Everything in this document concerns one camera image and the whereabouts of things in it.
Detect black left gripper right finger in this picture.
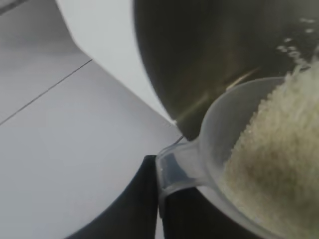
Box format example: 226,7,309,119
159,186,275,239

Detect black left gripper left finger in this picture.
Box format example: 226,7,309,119
66,154,160,239

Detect clear plastic measuring cup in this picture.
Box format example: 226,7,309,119
156,76,319,239

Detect white rice grains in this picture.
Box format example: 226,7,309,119
219,17,319,239

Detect stainless steel mixing bowl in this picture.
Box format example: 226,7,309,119
132,0,319,143

